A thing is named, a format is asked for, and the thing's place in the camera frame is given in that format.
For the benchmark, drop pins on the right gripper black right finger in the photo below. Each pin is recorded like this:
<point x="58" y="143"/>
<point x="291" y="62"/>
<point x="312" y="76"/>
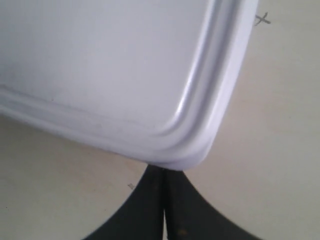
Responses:
<point x="189" y="216"/>

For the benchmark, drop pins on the white lidded plastic container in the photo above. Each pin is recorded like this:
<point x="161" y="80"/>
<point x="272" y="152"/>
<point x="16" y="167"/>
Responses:
<point x="146" y="79"/>

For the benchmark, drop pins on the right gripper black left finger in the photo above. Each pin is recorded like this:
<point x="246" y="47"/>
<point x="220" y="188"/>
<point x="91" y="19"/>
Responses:
<point x="141" y="217"/>

